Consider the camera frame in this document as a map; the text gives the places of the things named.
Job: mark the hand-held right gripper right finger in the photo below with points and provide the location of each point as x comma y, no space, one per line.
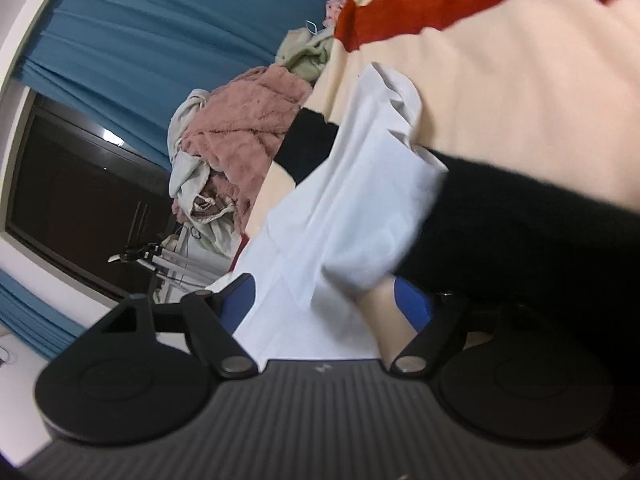
412,305

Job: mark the beige garment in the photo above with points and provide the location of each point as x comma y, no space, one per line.
182,115

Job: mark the light grey garment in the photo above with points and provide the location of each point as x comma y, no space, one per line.
220,232

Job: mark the dark window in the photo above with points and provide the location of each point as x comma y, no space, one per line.
75,190

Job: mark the white tripod stand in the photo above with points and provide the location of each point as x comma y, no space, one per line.
155,260

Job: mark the pink clothing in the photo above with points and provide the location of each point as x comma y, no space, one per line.
337,7

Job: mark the wide blue curtain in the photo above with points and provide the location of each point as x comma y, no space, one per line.
150,35

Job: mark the narrow blue curtain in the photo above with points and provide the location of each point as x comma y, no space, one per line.
30,315

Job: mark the pale green blanket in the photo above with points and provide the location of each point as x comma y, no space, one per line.
305,55

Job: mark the white garment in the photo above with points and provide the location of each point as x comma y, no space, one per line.
340,210

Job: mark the striped red black cream blanket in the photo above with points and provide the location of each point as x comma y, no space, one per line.
525,60

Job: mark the brown plaid garment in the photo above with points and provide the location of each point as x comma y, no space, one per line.
207,206

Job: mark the pink fluffy blanket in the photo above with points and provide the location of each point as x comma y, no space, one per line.
240,125

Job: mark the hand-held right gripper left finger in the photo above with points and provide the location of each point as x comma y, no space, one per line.
245,302

